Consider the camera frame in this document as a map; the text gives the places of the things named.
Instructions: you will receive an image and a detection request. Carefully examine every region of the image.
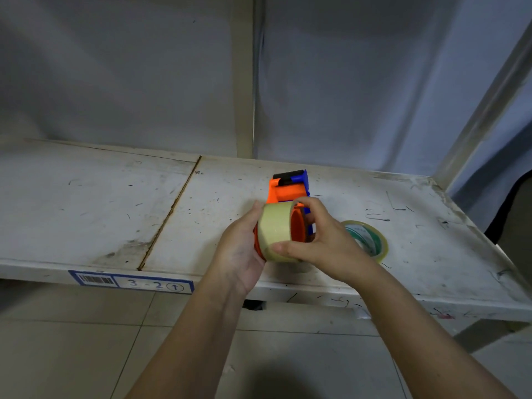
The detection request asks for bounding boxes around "person's right hand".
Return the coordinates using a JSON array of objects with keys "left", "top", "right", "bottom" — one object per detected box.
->
[{"left": 270, "top": 197, "right": 377, "bottom": 290}]

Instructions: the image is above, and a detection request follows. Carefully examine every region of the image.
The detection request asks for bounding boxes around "person's left hand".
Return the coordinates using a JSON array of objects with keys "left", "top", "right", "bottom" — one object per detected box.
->
[{"left": 206, "top": 200, "right": 267, "bottom": 298}]

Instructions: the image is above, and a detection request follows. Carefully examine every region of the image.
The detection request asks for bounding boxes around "beige packing tape roll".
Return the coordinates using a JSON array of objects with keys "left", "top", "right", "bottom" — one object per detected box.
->
[{"left": 258, "top": 200, "right": 308, "bottom": 263}]

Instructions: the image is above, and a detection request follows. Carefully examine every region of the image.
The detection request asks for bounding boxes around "orange and blue tape dispenser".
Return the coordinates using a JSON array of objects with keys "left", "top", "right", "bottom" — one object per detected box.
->
[{"left": 253, "top": 170, "right": 315, "bottom": 262}]

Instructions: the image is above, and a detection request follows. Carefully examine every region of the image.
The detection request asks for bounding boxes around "person's right forearm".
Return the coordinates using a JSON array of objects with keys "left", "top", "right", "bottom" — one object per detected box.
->
[{"left": 353, "top": 266, "right": 518, "bottom": 399}]

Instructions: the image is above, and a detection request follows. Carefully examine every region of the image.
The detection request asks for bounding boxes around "person's left forearm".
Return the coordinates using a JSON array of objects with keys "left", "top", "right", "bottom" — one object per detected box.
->
[{"left": 124, "top": 273, "right": 246, "bottom": 399}]

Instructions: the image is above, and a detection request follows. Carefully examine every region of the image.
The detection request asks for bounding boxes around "nearly empty green-cored tape roll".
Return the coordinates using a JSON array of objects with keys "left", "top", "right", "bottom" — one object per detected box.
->
[{"left": 340, "top": 220, "right": 390, "bottom": 263}]

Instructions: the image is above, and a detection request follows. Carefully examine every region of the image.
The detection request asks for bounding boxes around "blue and white shelf label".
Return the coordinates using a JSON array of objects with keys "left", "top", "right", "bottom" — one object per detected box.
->
[{"left": 68, "top": 270, "right": 195, "bottom": 295}]

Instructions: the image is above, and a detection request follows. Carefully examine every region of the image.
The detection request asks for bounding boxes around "grey cloth backdrop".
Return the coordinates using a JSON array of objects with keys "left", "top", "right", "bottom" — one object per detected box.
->
[
  {"left": 254, "top": 0, "right": 532, "bottom": 233},
  {"left": 0, "top": 0, "right": 238, "bottom": 158}
]

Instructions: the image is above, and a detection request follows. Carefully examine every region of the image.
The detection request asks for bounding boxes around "cream shelf upright post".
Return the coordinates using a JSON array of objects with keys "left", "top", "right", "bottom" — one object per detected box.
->
[
  {"left": 431, "top": 18, "right": 532, "bottom": 191},
  {"left": 230, "top": 0, "right": 255, "bottom": 159}
]

